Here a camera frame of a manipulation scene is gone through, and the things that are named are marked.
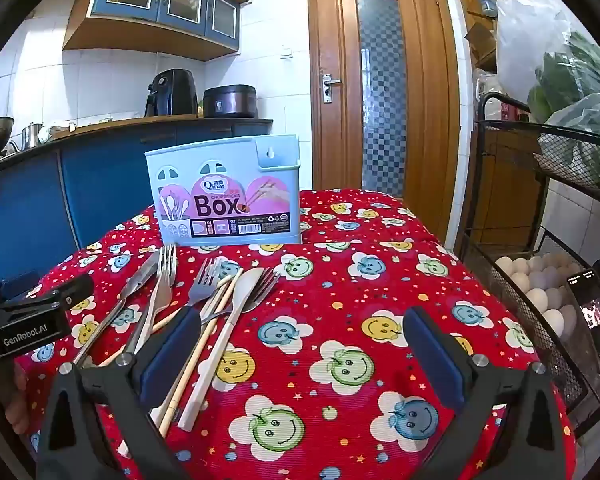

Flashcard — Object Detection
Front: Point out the blue kitchen base cabinet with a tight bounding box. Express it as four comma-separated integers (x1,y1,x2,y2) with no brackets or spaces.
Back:
0,117,273,291

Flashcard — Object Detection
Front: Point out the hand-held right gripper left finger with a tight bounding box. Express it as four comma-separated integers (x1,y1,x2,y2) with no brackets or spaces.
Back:
37,305,202,480

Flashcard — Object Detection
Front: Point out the red smiley flower tablecloth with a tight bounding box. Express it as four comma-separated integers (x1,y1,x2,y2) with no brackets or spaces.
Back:
17,187,578,480

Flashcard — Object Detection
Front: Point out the wooden chopstick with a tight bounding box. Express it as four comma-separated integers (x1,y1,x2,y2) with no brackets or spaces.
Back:
156,267,245,437
97,277,236,367

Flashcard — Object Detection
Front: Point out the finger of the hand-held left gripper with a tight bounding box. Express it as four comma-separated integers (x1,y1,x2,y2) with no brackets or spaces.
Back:
0,271,42,294
29,274,95,312

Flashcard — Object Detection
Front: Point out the wooden door with glass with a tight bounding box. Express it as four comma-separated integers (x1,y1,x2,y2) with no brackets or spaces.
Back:
306,0,461,251

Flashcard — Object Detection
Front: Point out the black wire rack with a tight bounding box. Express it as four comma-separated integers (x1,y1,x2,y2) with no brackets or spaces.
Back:
459,91,600,438

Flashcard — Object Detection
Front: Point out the red packet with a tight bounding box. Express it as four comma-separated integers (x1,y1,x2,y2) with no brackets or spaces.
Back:
500,102,531,122

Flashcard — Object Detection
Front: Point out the cardboard box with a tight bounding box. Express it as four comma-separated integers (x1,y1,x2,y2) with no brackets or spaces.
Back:
465,25,498,61

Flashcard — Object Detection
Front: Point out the white plastic bag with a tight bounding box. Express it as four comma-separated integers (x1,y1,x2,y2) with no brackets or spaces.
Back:
495,0,581,106

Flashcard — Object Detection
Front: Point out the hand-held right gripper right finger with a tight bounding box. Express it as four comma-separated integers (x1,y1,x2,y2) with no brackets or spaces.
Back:
402,305,566,480

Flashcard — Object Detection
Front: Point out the steel kettle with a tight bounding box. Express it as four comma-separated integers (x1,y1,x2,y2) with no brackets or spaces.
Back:
21,122,44,149

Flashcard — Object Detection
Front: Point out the silver door handle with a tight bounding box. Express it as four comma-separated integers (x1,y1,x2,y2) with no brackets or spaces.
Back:
321,72,342,104

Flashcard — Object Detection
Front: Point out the person's left hand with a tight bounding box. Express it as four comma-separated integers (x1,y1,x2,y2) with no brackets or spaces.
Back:
0,360,29,428

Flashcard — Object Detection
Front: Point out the black smartphone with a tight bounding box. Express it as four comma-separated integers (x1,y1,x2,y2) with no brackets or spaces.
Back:
565,268,600,375

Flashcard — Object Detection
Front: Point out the black air fryer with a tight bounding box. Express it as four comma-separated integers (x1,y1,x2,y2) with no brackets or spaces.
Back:
146,69,199,119

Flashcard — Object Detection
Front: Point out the wooden shelf unit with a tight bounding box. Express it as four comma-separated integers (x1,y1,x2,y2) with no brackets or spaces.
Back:
452,0,546,256

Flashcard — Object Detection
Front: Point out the light blue utensil holder box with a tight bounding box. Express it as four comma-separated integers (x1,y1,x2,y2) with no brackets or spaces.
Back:
146,134,303,247

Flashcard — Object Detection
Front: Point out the dark rice cooker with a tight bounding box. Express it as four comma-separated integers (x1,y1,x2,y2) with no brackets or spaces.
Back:
202,85,257,120

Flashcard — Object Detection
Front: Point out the pile of eggs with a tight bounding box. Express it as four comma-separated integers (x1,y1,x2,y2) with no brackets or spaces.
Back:
494,252,581,341

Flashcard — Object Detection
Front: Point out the blue wall cabinet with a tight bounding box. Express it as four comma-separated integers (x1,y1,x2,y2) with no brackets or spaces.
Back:
62,0,253,62

